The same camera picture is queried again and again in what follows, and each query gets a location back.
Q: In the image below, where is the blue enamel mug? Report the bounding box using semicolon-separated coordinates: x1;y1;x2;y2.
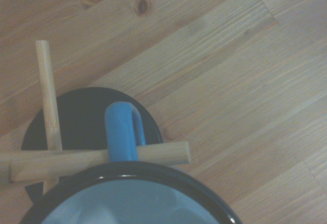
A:
19;101;243;224

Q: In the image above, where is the wooden mug tree black base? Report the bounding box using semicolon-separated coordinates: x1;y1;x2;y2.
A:
0;40;192;204

